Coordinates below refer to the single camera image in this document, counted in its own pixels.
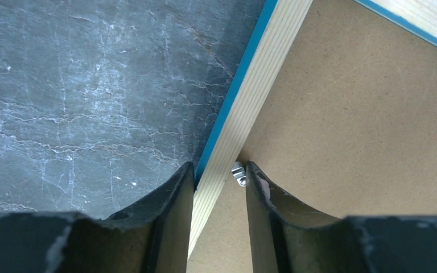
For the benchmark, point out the wooden picture frame teal edge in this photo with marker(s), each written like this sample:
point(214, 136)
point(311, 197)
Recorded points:
point(265, 53)

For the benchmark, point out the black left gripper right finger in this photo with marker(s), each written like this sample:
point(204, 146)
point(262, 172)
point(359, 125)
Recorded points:
point(287, 235)

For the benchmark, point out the silver metal turn clip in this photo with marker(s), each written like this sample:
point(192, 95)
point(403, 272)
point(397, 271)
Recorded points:
point(239, 173)

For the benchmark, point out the brown cardboard backing board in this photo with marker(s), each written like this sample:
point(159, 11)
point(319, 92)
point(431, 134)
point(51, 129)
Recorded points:
point(349, 127)

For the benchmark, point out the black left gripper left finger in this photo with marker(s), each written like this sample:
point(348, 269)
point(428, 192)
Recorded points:
point(150, 235)

